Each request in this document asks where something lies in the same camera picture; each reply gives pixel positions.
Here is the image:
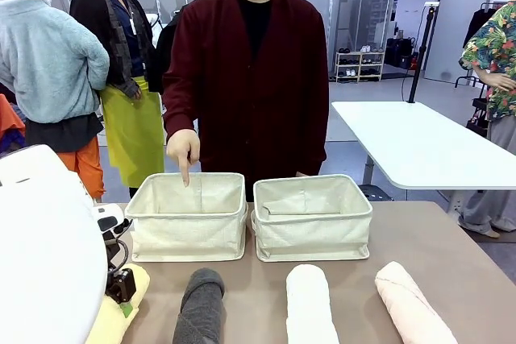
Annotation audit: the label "clothes rack with dark garments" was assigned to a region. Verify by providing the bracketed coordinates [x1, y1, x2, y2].
[455, 1, 507, 89]

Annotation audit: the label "black luggage bags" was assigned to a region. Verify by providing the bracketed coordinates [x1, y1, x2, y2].
[385, 36, 415, 68]

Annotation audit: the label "wooden shoe rack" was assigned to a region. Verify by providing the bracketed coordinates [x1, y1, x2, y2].
[335, 50, 386, 83]

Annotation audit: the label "grey rolled towel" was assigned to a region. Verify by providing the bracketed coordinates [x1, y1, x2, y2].
[172, 267, 226, 344]

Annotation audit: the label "white towel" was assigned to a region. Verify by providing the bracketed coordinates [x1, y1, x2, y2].
[285, 263, 341, 344]

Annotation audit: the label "yellow towel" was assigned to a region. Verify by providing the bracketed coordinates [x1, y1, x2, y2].
[84, 263, 152, 344]

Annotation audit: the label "person in maroon cardigan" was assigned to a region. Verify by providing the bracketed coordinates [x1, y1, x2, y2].
[162, 0, 330, 203]

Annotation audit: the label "person's left forearm maroon sleeve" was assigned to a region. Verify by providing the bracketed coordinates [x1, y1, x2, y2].
[296, 77, 330, 178]

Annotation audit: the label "black utility cart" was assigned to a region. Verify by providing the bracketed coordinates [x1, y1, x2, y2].
[466, 97, 490, 136]

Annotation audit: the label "person's right forearm maroon sleeve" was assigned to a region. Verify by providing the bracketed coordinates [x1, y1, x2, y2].
[162, 72, 202, 135]

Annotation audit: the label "pink towel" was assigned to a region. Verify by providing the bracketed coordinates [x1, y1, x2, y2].
[374, 261, 460, 344]

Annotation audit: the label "black stand pole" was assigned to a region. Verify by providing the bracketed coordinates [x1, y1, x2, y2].
[407, 2, 440, 104]

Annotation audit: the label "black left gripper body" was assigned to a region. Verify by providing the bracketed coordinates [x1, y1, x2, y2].
[105, 267, 138, 305]

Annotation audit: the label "person's right hand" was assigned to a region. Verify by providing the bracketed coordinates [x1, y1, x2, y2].
[165, 128, 202, 189]

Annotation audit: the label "mannequin in floral shirt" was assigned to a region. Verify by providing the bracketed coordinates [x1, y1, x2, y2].
[458, 0, 516, 239]

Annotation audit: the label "white folding table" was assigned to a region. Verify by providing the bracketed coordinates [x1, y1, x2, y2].
[331, 100, 516, 205]

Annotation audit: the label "mannequin with yellow apron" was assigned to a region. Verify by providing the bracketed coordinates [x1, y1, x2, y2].
[69, 0, 165, 200]

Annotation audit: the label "mannequin in black jacket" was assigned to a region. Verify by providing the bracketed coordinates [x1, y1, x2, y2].
[147, 0, 231, 95]

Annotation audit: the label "orange cloth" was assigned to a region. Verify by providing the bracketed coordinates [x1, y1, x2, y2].
[0, 93, 27, 156]

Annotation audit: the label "cream fabric basket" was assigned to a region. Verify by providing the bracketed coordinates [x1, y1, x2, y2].
[250, 173, 373, 263]
[124, 172, 248, 263]

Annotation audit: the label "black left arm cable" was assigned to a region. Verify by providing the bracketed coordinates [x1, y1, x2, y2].
[105, 238, 131, 277]

